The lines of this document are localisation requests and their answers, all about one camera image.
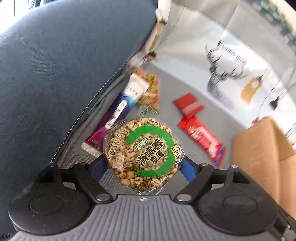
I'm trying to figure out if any round puffed rice cake packet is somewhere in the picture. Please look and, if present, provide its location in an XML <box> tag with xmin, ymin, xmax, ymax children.
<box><xmin>103</xmin><ymin>102</ymin><xmax>185</xmax><ymax>195</ymax></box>

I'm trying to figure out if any long red snack packet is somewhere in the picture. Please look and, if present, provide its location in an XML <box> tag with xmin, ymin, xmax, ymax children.
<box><xmin>178</xmin><ymin>116</ymin><xmax>227</xmax><ymax>168</ymax></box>

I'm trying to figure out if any small red snack packet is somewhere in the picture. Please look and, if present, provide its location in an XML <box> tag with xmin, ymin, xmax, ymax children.
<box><xmin>173</xmin><ymin>93</ymin><xmax>204</xmax><ymax>118</ymax></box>

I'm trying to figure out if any purple white tube packet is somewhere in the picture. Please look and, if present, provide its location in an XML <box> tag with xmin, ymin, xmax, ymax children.
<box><xmin>81</xmin><ymin>73</ymin><xmax>149</xmax><ymax>157</ymax></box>

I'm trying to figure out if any open cardboard box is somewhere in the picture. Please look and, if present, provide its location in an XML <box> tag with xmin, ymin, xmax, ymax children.
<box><xmin>232</xmin><ymin>117</ymin><xmax>295</xmax><ymax>218</ymax></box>

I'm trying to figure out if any clear peanut snack bag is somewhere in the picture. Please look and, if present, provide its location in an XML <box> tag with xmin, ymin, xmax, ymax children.
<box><xmin>133</xmin><ymin>69</ymin><xmax>160</xmax><ymax>110</ymax></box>

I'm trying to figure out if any blue sofa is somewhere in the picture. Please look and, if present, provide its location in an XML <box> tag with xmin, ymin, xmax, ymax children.
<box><xmin>1</xmin><ymin>1</ymin><xmax>158</xmax><ymax>233</ymax></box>

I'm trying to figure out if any deer print sofa cover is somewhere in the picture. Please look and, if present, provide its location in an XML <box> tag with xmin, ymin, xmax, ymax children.
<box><xmin>130</xmin><ymin>1</ymin><xmax>295</xmax><ymax>144</ymax></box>

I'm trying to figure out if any green checkered cloth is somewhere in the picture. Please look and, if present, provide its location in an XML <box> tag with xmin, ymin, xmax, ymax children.
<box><xmin>246</xmin><ymin>1</ymin><xmax>295</xmax><ymax>38</ymax></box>

